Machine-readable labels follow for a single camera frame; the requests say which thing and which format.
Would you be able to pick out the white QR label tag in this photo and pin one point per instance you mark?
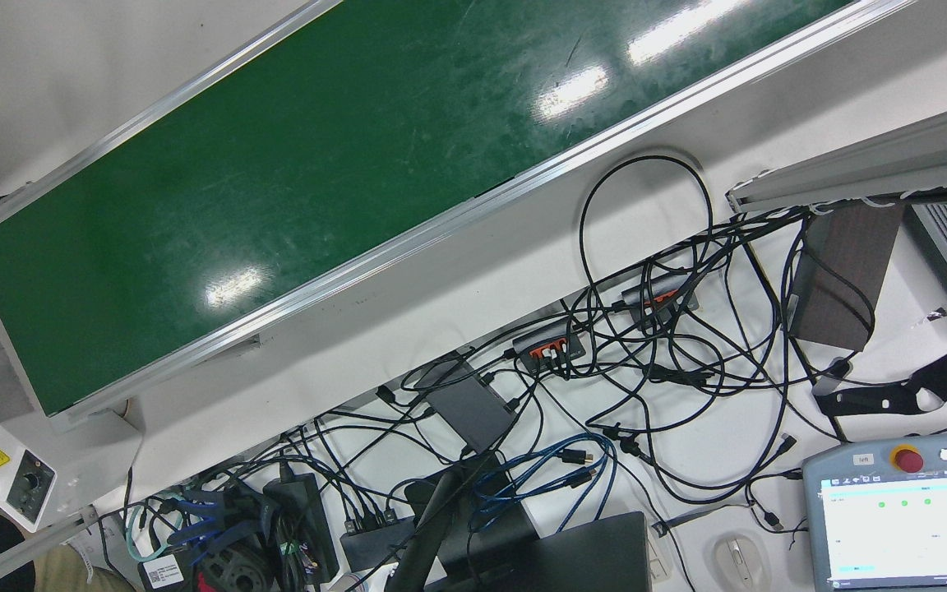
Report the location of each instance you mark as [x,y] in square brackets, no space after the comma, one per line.
[163,571]

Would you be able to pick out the black monitor stand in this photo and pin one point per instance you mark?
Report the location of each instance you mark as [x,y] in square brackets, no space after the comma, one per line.
[428,534]

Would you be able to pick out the grey robot teach pendant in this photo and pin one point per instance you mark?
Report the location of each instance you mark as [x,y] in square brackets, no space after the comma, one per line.
[901,526]

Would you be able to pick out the dark brown box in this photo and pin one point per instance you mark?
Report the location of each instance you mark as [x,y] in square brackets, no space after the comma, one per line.
[839,279]

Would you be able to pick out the green conveyor belt aluminium frame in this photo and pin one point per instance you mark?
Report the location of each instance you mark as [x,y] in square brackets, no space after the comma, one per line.
[358,164]

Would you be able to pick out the white computer mouse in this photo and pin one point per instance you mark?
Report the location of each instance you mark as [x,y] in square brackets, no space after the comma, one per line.
[741,563]

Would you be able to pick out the black power brick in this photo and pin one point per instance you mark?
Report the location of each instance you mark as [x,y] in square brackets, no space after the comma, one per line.
[301,518]

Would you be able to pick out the black multiport hub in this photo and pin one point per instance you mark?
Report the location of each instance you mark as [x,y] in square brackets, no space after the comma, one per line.
[371,543]

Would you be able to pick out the grey aluminium frame rail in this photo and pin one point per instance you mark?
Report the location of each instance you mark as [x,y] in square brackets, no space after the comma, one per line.
[30,549]

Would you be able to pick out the black flat metal bracket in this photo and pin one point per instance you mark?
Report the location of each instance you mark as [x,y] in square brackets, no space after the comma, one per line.
[876,401]

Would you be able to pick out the white conveyor control box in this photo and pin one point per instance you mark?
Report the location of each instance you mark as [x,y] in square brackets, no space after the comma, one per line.
[71,460]

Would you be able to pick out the black round spool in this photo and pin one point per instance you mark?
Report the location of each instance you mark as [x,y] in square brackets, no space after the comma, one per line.
[231,569]

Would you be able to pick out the aluminium profile bar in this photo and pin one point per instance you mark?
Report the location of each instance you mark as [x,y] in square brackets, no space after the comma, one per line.
[868,168]

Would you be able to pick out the grey USB hub orange ports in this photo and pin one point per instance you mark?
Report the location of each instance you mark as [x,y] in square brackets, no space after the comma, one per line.
[543,335]
[654,289]

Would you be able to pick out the black Huawei monitor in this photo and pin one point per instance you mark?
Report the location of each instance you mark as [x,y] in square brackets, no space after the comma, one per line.
[580,559]

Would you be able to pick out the dark grey adapter box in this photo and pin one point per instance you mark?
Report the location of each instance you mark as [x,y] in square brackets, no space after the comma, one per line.
[469,407]

